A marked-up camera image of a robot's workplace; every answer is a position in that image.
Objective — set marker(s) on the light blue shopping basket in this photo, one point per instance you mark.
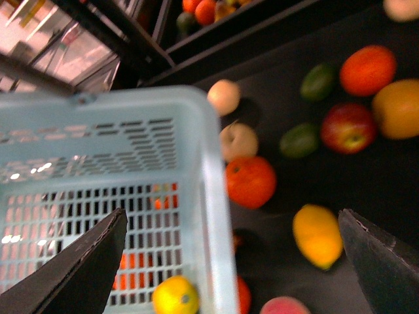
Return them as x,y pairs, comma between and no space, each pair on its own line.
68,163

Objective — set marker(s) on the green lime rear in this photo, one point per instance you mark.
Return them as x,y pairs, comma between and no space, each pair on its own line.
318,83

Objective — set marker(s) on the orange tangerine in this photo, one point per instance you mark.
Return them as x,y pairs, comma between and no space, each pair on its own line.
176,295
244,296

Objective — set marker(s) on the yellow lemon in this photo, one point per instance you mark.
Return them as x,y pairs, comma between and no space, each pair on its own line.
317,235

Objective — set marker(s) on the white pear rear right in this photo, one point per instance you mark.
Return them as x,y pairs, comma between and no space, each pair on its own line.
401,10

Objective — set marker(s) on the small orange mandarin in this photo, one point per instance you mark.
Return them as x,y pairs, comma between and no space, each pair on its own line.
368,70

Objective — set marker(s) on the large orange centre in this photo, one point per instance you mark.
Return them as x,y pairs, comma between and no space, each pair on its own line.
251,181

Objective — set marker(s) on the red apple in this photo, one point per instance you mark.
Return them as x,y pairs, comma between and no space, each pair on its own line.
348,128

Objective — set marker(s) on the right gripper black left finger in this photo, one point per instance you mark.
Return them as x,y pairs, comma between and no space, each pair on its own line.
77,280

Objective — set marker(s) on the green lime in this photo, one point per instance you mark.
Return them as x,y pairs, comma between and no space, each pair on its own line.
300,141
318,83

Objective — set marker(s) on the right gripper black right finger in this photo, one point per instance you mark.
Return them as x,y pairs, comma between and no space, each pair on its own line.
386,267

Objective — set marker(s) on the white pear lying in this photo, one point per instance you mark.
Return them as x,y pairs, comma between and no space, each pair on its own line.
224,96

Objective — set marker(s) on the black shelf frame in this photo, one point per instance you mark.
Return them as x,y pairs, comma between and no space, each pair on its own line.
151,46

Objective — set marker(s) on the yellow orange fruit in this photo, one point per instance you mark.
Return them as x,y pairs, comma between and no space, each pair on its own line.
395,109

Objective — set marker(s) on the orange tangerine front right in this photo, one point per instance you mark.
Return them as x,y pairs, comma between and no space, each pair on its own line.
244,296

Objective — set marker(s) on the glass freezer chest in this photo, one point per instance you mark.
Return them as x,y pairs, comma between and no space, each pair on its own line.
41,35

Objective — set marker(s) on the orange tangerine front left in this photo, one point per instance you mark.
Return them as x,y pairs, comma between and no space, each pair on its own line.
176,295

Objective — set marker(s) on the red pomegranate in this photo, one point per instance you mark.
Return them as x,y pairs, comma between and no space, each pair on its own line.
284,305

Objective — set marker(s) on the white pear round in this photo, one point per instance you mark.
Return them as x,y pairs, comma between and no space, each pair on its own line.
238,140

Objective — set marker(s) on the green lime front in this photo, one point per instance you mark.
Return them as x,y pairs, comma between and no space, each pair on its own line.
300,141

